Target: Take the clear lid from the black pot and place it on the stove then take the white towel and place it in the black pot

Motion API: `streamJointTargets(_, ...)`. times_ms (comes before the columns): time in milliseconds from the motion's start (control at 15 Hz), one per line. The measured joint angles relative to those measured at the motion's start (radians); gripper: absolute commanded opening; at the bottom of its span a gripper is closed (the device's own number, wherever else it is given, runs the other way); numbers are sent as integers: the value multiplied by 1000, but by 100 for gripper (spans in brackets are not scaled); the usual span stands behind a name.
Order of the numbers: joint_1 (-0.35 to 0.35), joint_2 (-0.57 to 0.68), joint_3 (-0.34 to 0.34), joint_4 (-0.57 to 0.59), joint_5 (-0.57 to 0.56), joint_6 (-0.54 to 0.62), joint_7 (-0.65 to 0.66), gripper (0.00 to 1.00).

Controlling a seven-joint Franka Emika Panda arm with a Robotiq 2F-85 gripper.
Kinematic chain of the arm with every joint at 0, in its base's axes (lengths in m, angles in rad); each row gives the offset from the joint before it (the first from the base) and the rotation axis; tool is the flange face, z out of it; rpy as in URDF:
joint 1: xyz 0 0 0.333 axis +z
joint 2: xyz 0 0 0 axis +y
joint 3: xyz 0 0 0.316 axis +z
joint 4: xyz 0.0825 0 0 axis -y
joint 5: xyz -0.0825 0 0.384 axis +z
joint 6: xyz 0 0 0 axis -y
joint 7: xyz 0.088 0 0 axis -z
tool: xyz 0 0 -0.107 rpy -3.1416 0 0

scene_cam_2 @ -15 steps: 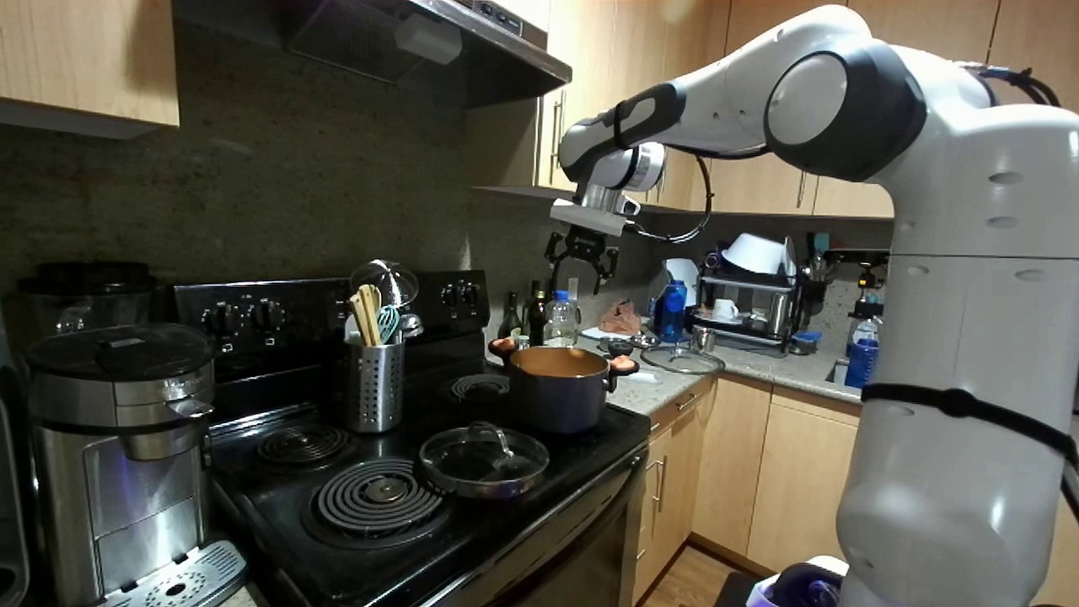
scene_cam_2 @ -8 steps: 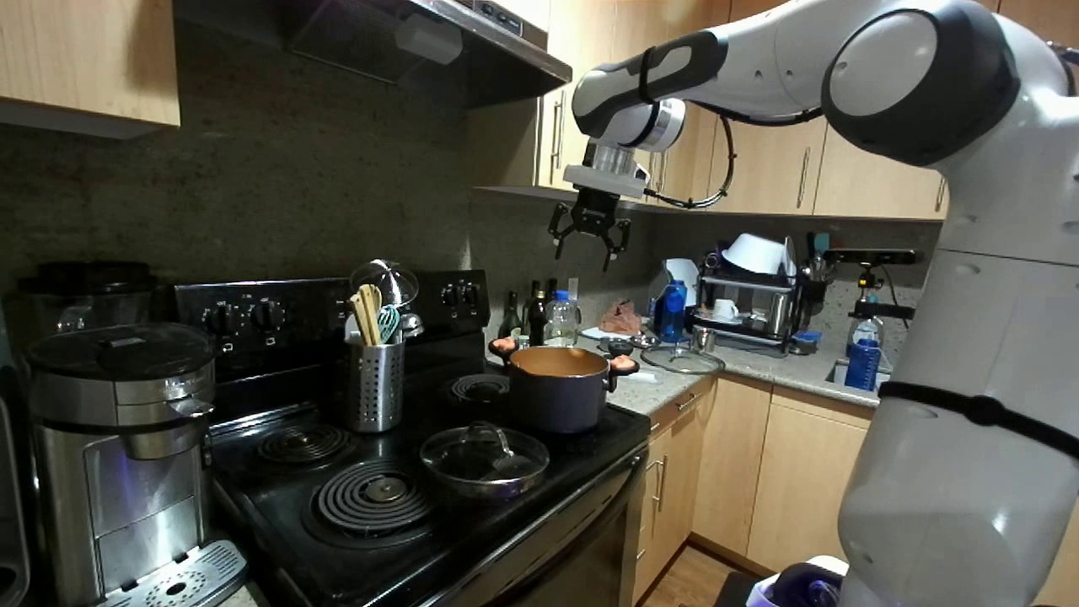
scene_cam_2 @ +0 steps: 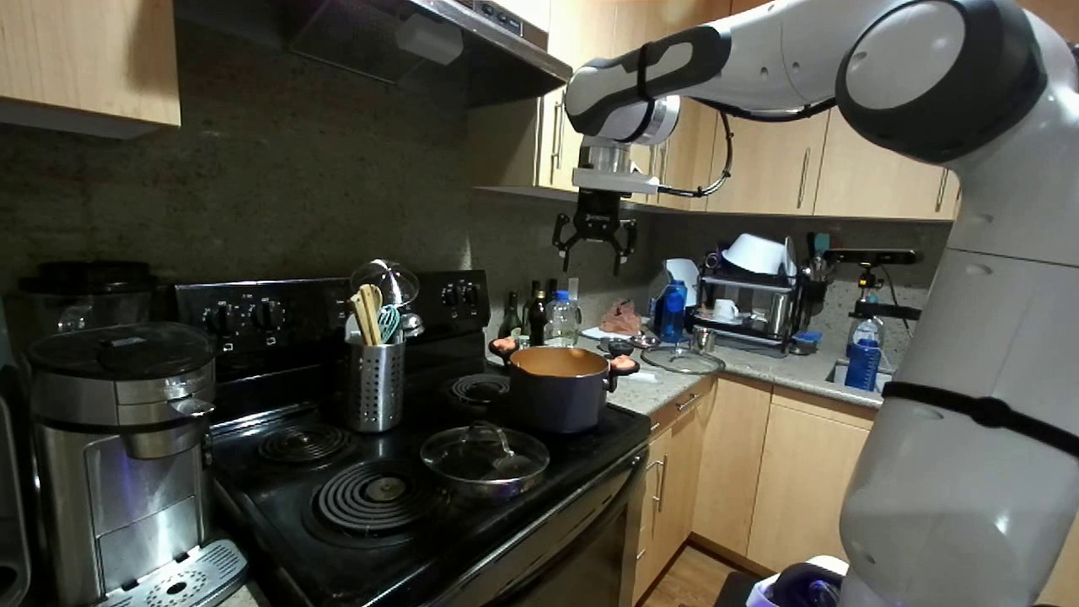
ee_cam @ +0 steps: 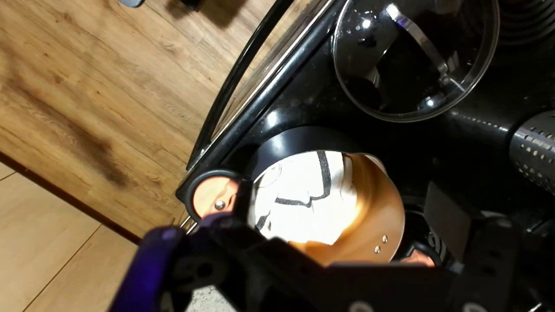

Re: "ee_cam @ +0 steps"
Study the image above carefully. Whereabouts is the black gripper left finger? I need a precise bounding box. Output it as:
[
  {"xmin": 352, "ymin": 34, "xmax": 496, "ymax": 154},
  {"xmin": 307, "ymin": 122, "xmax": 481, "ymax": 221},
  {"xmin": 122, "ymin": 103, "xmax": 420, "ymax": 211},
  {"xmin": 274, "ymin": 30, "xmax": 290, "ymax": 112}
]
[{"xmin": 108, "ymin": 223, "xmax": 201, "ymax": 312}]

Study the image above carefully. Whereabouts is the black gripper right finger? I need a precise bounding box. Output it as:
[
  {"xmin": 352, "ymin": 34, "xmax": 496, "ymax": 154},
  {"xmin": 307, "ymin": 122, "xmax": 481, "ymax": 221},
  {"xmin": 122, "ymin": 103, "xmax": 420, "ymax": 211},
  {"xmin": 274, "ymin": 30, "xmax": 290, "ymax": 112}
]
[{"xmin": 458, "ymin": 216, "xmax": 522, "ymax": 312}]

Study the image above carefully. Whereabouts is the white kitchen towel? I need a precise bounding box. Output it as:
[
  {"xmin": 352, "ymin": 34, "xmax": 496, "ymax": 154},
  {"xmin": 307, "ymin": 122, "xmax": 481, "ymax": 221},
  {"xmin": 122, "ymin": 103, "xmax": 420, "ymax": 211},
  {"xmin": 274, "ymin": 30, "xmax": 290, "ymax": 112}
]
[{"xmin": 247, "ymin": 147, "xmax": 373, "ymax": 247}]

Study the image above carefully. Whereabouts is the clear glass pot lid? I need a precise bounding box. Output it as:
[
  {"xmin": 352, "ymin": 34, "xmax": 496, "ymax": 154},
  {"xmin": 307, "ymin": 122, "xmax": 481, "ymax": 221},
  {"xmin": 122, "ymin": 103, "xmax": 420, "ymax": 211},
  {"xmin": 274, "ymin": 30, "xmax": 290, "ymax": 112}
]
[{"xmin": 332, "ymin": 0, "xmax": 503, "ymax": 124}]

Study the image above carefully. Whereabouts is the black electric stove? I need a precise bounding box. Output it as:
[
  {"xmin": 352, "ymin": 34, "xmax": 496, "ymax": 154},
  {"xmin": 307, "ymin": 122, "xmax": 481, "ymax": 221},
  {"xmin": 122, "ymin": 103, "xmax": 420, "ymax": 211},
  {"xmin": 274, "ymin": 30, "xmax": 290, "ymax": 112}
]
[{"xmin": 174, "ymin": 0, "xmax": 555, "ymax": 312}]

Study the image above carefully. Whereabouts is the wooden lower cabinet row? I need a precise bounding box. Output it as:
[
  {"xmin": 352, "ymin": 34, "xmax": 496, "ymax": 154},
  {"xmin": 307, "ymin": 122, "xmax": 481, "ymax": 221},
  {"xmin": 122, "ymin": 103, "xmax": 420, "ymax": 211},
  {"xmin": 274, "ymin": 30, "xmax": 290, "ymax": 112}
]
[{"xmin": 0, "ymin": 152, "xmax": 144, "ymax": 312}]

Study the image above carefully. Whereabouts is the perforated metal utensil holder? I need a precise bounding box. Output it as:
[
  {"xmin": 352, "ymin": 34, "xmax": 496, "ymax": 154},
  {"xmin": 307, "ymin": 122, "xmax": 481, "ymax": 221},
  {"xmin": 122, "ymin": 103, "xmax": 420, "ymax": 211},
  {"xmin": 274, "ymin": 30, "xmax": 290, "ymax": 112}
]
[{"xmin": 507, "ymin": 108, "xmax": 555, "ymax": 197}]

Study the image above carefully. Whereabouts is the black pot with orange handles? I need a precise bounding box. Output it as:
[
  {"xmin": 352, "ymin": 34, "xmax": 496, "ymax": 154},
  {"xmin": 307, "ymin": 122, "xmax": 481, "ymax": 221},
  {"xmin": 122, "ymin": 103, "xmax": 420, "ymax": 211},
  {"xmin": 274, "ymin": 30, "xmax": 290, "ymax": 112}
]
[{"xmin": 174, "ymin": 124, "xmax": 465, "ymax": 273}]

